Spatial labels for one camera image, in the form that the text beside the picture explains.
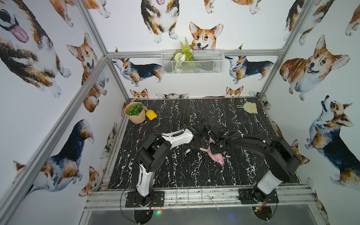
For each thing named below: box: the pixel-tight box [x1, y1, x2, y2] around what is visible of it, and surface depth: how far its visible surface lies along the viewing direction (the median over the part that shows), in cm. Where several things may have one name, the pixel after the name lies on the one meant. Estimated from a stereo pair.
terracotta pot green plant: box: [124, 101, 146, 125], surface depth 99 cm
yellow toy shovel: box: [143, 106, 158, 121], surface depth 112 cm
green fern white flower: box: [173, 36, 195, 73], surface depth 85 cm
